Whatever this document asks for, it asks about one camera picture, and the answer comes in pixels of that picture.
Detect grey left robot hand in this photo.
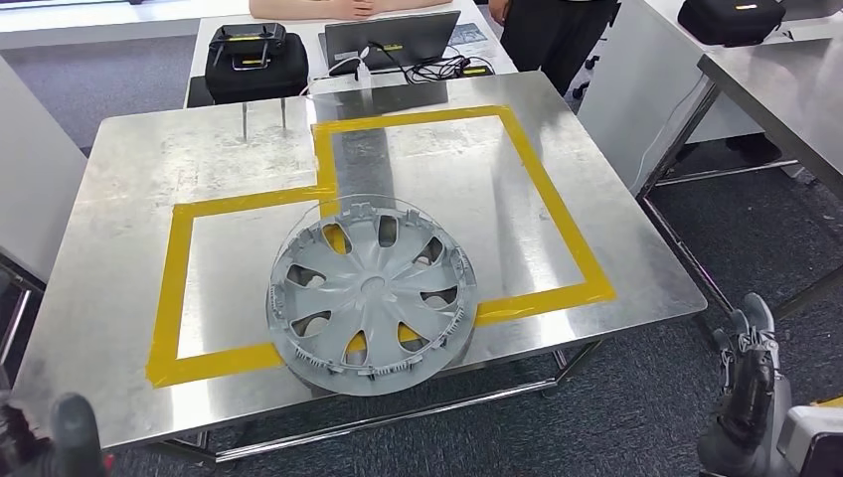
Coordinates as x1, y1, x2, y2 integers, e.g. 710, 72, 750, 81
0, 393, 110, 477

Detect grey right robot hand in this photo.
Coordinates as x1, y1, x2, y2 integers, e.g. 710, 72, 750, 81
698, 292, 791, 477

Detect silver plastic wheel hubcap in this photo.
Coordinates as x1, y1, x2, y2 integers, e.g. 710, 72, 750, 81
264, 196, 480, 398

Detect stainless steel workbench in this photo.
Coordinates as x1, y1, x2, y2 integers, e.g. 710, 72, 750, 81
11, 71, 709, 465

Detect stainless steel table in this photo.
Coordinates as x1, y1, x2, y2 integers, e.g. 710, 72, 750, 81
578, 0, 843, 324

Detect black office chair base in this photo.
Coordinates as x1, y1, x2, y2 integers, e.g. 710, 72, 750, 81
571, 56, 600, 100

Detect black carry bag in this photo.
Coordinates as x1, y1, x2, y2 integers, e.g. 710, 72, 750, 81
204, 23, 309, 105

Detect white long counter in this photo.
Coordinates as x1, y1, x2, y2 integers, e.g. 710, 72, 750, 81
0, 0, 251, 51

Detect person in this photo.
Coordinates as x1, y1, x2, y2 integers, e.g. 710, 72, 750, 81
490, 0, 620, 96

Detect white desk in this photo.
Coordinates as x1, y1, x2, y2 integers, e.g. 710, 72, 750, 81
183, 0, 518, 110

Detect printed paper sheet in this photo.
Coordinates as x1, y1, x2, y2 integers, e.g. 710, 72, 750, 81
450, 23, 489, 48

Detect black laptop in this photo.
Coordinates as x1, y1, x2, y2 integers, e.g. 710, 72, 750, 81
324, 10, 462, 75

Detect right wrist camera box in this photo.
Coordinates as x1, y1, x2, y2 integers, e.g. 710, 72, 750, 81
776, 404, 843, 477

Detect black cable bundle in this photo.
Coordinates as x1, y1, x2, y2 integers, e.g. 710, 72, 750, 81
368, 40, 495, 85

